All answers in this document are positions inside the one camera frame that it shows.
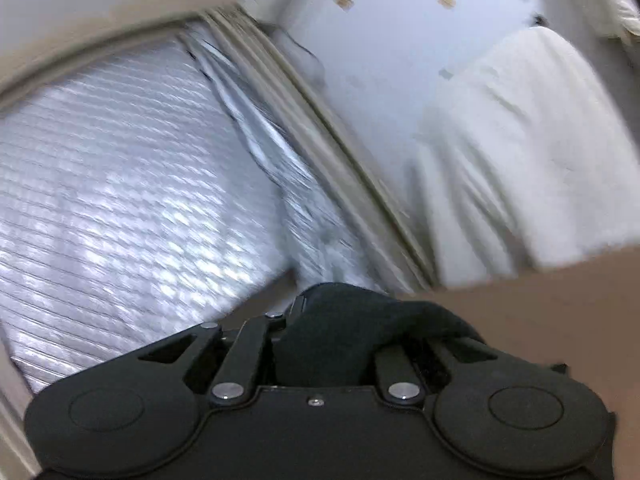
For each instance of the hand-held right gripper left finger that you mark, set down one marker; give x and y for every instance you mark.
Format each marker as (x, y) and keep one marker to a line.
(245, 355)

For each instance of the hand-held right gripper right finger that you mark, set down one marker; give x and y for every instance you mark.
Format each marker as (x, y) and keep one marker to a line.
(397, 374)

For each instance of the silver quilted foil sheet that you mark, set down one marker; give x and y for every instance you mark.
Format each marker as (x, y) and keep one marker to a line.
(125, 185)

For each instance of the white cloth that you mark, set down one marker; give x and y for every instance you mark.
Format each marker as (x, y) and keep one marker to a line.
(525, 160)

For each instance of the grey tape strip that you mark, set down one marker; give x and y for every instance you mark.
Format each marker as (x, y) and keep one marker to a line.
(445, 74)

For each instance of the cream padded fabric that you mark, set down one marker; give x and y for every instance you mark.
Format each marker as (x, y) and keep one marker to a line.
(620, 0)

